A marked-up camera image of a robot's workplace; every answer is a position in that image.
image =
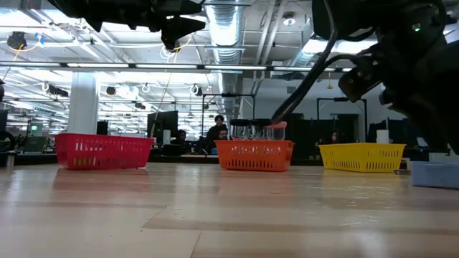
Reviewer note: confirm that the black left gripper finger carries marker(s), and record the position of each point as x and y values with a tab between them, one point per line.
181	6
177	30

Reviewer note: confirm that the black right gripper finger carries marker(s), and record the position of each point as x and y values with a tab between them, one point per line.
441	125

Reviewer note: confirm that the black hourglass with blue sand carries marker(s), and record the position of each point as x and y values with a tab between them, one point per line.
239	123

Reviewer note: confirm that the black hourglass with yellow sand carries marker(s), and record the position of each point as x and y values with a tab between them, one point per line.
260	123

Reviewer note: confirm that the pink hourglass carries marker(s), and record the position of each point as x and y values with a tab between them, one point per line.
278	125

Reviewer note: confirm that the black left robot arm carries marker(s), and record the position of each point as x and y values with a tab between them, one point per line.
68	5

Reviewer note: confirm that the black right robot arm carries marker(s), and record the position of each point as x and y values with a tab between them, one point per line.
344	18

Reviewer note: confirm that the light blue cube charger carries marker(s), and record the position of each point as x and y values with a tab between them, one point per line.
435	175

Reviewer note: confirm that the white cylinder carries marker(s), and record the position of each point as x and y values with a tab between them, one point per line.
382	136

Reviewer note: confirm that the long light strip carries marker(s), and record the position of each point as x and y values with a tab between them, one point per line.
97	65

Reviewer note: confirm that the yellow plastic basket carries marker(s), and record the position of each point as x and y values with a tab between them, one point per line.
362	157

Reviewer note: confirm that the black monitor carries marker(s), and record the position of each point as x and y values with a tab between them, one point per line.
163	123

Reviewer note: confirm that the person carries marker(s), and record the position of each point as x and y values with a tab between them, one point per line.
223	136
180	138
214	125
335	138

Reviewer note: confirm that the white pillar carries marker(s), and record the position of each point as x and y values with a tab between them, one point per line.
83	104

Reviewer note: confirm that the white cup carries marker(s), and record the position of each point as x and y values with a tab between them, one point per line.
166	137

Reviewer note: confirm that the ceiling spotlight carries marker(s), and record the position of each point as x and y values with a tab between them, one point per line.
288	19

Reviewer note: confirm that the black ceiling device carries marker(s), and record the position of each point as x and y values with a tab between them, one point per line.
16	39

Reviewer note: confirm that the black speaker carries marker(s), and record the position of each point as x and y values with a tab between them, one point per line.
102	128

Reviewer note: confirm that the red plastic basket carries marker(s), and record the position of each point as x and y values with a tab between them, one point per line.
104	154

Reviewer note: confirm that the orange plastic basket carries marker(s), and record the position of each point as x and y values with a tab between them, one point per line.
254	156

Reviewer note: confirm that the silver ventilation duct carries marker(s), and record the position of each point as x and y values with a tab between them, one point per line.
226	36

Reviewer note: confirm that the black table frame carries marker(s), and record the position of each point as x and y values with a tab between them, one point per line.
179	160

